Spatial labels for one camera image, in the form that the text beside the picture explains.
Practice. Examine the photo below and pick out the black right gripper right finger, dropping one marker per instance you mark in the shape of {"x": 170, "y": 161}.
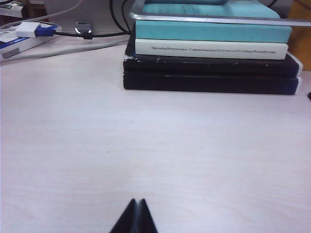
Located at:
{"x": 145, "y": 222}

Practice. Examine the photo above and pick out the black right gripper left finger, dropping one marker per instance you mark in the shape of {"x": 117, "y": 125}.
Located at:
{"x": 127, "y": 222}

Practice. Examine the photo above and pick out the black book with chipped corner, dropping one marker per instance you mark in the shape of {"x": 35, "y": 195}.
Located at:
{"x": 206, "y": 68}

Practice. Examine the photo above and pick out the white neuroscience book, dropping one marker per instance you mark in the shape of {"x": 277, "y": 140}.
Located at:
{"x": 143, "y": 47}

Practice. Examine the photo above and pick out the silver partition clip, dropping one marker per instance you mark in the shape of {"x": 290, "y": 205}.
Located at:
{"x": 83, "y": 28}

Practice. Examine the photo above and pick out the teal book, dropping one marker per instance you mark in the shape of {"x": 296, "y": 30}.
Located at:
{"x": 206, "y": 31}

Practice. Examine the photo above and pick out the grey desk partition panel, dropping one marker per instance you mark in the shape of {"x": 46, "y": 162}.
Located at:
{"x": 97, "y": 17}

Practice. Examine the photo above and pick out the silver monitor stand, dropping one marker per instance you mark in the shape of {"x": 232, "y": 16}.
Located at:
{"x": 194, "y": 18}

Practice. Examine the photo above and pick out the white video adapter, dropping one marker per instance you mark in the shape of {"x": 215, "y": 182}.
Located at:
{"x": 26, "y": 29}

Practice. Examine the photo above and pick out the wooden block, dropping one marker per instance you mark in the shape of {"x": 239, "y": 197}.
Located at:
{"x": 301, "y": 36}

